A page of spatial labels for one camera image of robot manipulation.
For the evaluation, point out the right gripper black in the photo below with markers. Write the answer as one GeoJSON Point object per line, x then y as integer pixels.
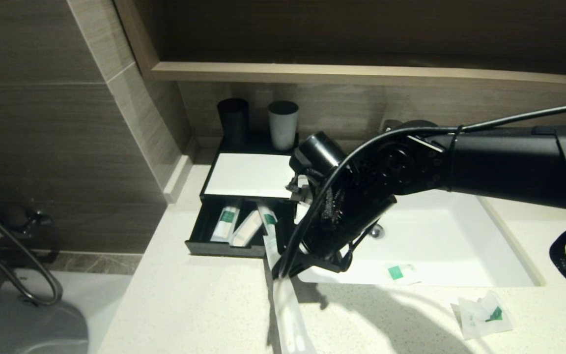
{"type": "Point", "coordinates": [342, 211]}

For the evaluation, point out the long packet small green mark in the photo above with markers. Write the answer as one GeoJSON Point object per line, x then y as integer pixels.
{"type": "Point", "coordinates": [288, 305]}

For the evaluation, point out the long packet large green label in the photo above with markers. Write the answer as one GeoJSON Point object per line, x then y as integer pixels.
{"type": "Point", "coordinates": [269, 219]}

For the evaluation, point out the small packet with pink item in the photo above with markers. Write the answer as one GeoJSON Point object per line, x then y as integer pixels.
{"type": "Point", "coordinates": [403, 273]}

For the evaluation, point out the black box drawer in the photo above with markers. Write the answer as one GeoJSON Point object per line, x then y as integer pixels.
{"type": "Point", "coordinates": [199, 231]}

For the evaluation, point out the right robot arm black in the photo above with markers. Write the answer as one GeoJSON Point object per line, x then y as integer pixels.
{"type": "Point", "coordinates": [509, 162]}

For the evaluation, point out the black amenity box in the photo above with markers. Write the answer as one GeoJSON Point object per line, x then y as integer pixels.
{"type": "Point", "coordinates": [258, 142]}

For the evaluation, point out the chrome sink drain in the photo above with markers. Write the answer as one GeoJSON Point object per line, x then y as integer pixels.
{"type": "Point", "coordinates": [377, 232]}

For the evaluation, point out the beige flat packet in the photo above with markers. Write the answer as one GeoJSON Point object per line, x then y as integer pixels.
{"type": "Point", "coordinates": [246, 231]}

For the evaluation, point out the white tube packet green label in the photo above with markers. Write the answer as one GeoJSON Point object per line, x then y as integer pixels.
{"type": "Point", "coordinates": [226, 223]}

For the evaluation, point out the white sink basin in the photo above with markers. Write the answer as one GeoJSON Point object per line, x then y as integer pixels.
{"type": "Point", "coordinates": [450, 246]}

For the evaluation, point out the grey cup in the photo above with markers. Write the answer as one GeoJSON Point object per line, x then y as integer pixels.
{"type": "Point", "coordinates": [283, 125]}

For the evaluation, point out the black cup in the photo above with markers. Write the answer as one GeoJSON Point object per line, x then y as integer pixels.
{"type": "Point", "coordinates": [233, 120]}

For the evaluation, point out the crumpled shower cap packet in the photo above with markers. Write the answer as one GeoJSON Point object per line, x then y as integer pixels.
{"type": "Point", "coordinates": [482, 317]}

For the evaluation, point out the white bathtub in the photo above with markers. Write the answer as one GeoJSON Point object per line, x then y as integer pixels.
{"type": "Point", "coordinates": [101, 305]}

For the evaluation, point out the chrome bathtub mixer tap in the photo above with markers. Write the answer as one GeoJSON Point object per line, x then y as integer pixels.
{"type": "Point", "coordinates": [35, 219]}

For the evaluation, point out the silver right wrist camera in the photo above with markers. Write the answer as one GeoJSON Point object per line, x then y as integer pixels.
{"type": "Point", "coordinates": [300, 189]}

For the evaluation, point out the wooden wall shelf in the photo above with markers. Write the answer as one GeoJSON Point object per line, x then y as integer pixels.
{"type": "Point", "coordinates": [361, 73]}

